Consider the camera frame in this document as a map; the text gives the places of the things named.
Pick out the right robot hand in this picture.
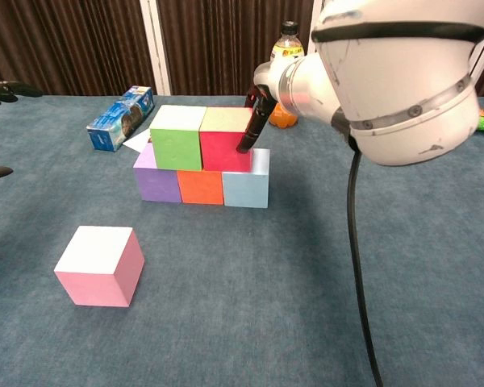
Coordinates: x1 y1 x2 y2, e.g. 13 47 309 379
236 60 286 154

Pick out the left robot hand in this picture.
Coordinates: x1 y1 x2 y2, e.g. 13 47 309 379
0 80 44 182

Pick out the red foam cube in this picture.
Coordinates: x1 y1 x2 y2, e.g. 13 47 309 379
198 106 254 173

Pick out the light blue foam cube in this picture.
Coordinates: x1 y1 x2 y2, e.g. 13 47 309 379
222 148 271 209

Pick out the green foam cube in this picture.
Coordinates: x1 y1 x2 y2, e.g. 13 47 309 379
148 104 207 171

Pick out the orange cube with yellow face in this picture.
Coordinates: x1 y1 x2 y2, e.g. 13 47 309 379
176 169 225 206

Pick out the purple foam cube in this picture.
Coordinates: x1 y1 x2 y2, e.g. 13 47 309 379
132 143 182 203

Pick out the orange drink bottle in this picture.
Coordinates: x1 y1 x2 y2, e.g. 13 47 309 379
268 20 307 129

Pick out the blue biscuit box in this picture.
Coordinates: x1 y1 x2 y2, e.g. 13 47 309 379
86 85 156 152

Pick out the white paper sheet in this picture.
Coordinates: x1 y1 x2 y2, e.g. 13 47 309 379
122 127 152 154

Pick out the blue grey felt table cover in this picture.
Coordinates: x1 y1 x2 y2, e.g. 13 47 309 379
0 94 484 387

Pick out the pink cube with white face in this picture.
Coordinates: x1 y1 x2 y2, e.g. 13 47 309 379
53 225 146 309

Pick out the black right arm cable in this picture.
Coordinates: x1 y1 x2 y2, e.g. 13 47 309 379
330 106 384 387

